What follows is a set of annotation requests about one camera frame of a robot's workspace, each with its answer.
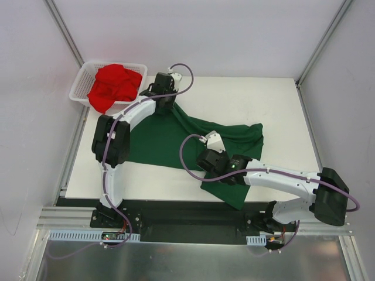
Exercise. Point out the right slotted cable duct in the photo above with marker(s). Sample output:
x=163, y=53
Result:
x=260, y=240

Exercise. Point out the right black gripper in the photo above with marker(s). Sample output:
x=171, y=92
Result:
x=203, y=160

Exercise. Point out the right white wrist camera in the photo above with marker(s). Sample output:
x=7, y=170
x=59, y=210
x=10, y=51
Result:
x=213, y=141

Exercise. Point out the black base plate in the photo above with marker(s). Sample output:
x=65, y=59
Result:
x=225, y=235

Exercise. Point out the white plastic basket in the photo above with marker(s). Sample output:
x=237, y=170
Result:
x=86, y=77

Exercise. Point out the left aluminium corner post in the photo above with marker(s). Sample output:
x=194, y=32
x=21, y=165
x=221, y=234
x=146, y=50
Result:
x=63, y=28

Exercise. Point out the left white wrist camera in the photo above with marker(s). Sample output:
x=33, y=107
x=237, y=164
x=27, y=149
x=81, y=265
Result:
x=177, y=77

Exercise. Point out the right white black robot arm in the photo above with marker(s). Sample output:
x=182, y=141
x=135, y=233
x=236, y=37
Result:
x=317, y=195

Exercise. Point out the green t shirt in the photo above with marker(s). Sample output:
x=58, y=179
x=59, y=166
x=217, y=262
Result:
x=161, y=140

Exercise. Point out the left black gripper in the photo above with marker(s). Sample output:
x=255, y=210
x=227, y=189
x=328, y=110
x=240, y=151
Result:
x=165, y=103

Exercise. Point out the slotted cable duct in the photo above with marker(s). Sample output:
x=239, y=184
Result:
x=92, y=236
x=260, y=240

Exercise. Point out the right aluminium corner post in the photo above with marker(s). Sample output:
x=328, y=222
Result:
x=330, y=30

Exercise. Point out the red t shirt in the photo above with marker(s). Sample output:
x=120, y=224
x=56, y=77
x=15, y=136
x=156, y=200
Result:
x=113, y=83

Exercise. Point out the left slotted cable duct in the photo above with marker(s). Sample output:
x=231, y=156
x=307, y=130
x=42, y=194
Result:
x=92, y=236

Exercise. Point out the aluminium corner post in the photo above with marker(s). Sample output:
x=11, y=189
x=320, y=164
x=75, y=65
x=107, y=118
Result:
x=330, y=30
x=63, y=28

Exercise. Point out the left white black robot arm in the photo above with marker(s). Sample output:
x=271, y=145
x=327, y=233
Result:
x=111, y=142

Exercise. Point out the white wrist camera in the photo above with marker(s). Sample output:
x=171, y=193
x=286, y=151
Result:
x=213, y=141
x=177, y=77

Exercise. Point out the aluminium rail frame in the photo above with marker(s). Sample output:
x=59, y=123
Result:
x=58, y=216

